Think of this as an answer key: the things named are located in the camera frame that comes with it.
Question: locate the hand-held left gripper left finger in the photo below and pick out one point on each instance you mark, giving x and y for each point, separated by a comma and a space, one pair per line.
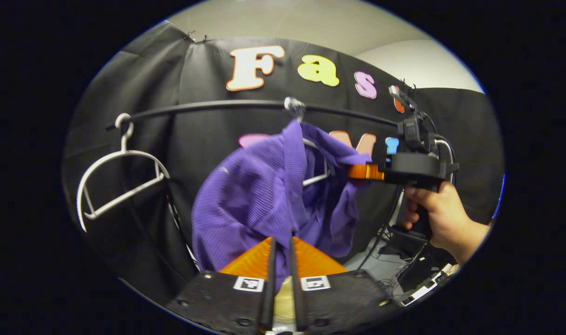
269, 288

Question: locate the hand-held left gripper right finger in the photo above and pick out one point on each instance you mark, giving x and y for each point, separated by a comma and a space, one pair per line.
296, 288

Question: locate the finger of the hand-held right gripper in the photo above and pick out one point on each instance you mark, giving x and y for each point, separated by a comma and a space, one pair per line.
364, 171

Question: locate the purple shirt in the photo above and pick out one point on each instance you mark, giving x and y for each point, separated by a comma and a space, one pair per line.
245, 186

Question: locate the white clothes hanger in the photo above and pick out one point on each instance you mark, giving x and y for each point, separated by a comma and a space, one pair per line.
294, 106
101, 160

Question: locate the black clothes rack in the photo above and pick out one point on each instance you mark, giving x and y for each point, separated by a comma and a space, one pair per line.
194, 106

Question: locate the white power strip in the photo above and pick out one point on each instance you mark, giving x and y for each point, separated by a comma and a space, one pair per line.
427, 288

